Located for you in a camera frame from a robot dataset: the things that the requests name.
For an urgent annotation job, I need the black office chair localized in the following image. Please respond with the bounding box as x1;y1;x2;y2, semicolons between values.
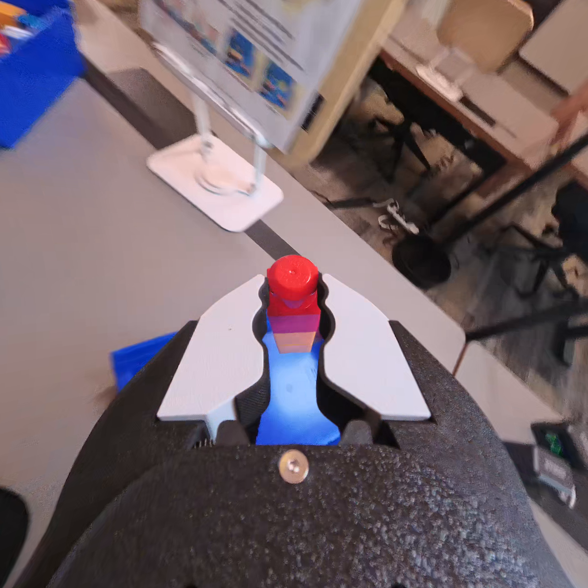
363;83;437;184
464;184;588;364

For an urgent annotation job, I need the blue plastic bin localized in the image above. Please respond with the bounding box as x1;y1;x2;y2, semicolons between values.
0;0;85;150
110;322;343;446

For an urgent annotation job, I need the yellow mega block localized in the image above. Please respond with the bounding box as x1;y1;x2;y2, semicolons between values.
275;332;315;354

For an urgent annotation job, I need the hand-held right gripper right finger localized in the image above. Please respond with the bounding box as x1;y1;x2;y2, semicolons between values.
316;273;432;444

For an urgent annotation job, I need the black textured pad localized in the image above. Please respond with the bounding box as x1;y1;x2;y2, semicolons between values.
0;487;29;568

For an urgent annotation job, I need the black round floor base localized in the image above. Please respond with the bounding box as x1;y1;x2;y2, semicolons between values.
391;232;453;290

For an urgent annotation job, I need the black electronic device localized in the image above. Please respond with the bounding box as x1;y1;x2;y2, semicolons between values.
530;420;579;508

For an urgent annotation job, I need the wooden desk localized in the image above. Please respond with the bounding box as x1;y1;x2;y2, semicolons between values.
379;28;566;184
519;0;588;95

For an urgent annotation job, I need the printed instruction sheet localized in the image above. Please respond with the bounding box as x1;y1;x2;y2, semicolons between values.
140;0;364;152

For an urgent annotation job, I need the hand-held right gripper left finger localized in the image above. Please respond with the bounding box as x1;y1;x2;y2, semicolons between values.
156;274;272;445

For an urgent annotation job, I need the white laptop stand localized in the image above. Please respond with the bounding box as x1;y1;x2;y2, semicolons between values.
416;46;474;102

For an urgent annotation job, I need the small rounded wooden board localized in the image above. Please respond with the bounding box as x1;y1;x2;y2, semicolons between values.
436;0;535;74

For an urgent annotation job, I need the white power strip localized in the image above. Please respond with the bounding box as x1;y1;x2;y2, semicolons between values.
374;198;421;235

